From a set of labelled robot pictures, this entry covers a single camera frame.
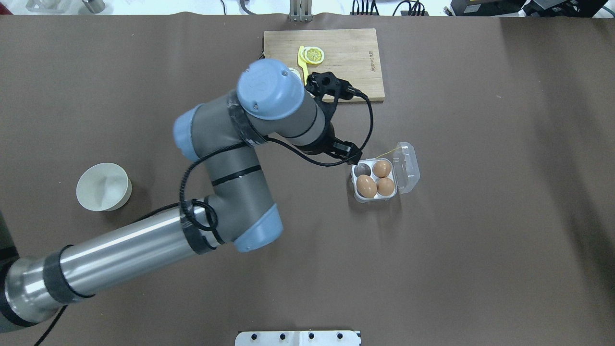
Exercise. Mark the white ceramic bowl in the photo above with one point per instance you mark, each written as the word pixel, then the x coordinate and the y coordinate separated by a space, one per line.
pixel 104 187

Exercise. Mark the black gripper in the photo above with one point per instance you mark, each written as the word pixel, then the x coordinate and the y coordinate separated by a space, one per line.
pixel 321 142

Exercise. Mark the lemon slice pair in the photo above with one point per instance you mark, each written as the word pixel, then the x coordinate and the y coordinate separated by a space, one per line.
pixel 313 55

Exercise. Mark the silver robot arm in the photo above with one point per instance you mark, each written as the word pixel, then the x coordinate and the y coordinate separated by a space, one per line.
pixel 58 119

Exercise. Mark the brown egg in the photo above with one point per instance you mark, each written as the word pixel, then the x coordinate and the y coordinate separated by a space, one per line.
pixel 366 186
pixel 385 186
pixel 382 168

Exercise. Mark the clear plastic egg box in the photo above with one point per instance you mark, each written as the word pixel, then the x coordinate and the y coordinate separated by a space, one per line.
pixel 405 172

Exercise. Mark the wooden cutting board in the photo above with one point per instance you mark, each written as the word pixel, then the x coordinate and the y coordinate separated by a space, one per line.
pixel 350 54

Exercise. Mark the black camera mount wrist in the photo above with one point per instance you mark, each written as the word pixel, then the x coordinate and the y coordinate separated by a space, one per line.
pixel 327 90

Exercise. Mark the aluminium frame post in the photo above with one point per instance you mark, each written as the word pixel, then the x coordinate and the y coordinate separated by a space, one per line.
pixel 300 11

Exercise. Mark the lemon slice near handle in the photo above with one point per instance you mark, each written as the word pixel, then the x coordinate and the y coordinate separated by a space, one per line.
pixel 296 72

